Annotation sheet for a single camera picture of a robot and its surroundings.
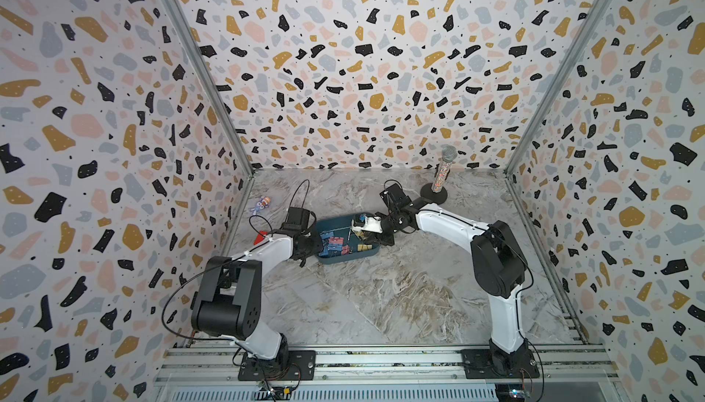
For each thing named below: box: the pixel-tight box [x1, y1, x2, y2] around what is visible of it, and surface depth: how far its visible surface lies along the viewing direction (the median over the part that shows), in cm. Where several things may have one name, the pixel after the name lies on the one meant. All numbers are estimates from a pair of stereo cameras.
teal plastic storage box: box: [317, 215, 381, 265], surface depth 97 cm
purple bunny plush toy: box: [249, 195, 271, 216], surface depth 109 cm
